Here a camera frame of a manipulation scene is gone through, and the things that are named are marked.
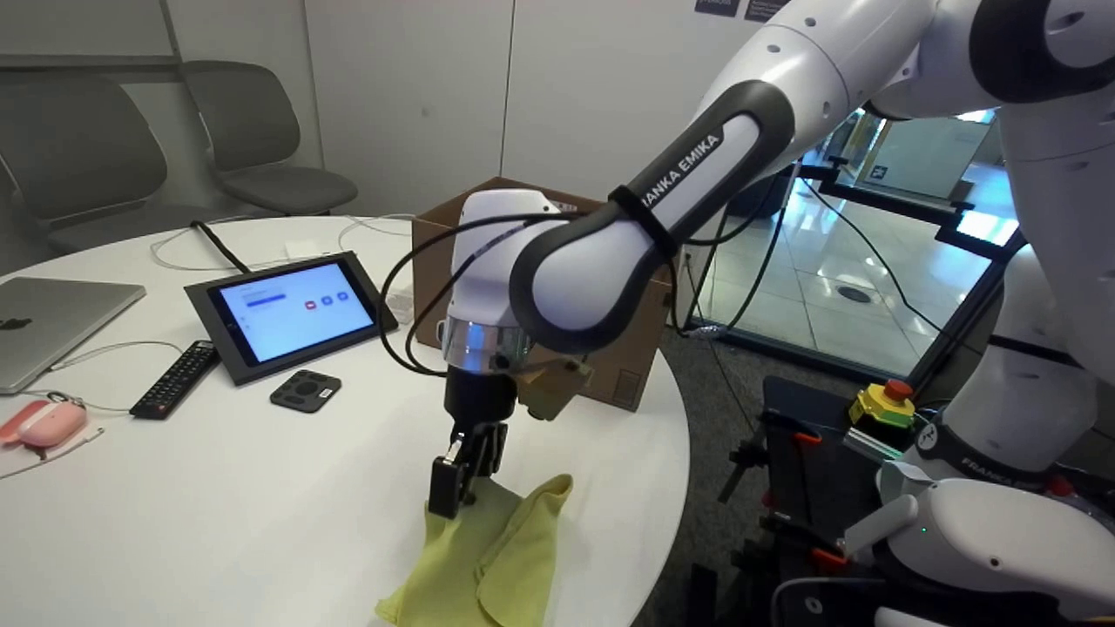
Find brown cardboard box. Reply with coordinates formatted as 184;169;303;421
409;176;684;421

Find black equipment cart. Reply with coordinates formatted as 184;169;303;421
684;371;933;627

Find yellow towel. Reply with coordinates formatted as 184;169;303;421
373;471;575;627

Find silver closed laptop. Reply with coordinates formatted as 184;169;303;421
0;276;149;402

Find small black square device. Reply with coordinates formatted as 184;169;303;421
264;367;344;420

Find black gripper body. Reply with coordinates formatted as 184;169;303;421
442;367;522;446

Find black table cable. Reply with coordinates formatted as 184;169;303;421
187;218;254;280

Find yellow red emergency stop button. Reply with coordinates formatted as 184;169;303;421
845;377;924;437

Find black tablet with blue screen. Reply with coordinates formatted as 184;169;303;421
183;247;400;392

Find black remote control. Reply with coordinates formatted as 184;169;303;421
126;338;225;424

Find white curved plastic housing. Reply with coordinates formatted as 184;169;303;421
835;471;1115;627

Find pink computer mouse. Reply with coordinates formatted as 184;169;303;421
0;393;91;455

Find grey office chair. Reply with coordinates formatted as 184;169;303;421
0;67;171;256
175;61;362;219

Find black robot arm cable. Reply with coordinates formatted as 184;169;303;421
380;172;933;379

